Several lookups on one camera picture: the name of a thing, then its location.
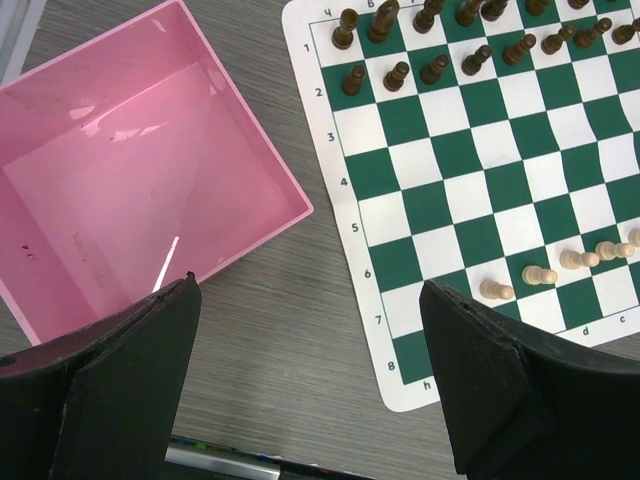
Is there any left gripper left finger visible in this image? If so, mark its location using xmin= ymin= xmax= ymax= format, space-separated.
xmin=1 ymin=273 xmax=202 ymax=479

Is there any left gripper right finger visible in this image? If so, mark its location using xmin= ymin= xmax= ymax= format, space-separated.
xmin=419 ymin=280 xmax=639 ymax=479

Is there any light wooden pawn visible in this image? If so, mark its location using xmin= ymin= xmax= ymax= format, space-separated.
xmin=479 ymin=279 xmax=515 ymax=300
xmin=595 ymin=241 xmax=618 ymax=261
xmin=560 ymin=250 xmax=600 ymax=270
xmin=614 ymin=229 xmax=640 ymax=258
xmin=521 ymin=265 xmax=558 ymax=285

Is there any green white chess board mat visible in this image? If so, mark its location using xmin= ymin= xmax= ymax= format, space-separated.
xmin=282 ymin=1 xmax=639 ymax=412

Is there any pink box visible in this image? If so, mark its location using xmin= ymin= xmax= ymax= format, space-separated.
xmin=1 ymin=1 xmax=313 ymax=345

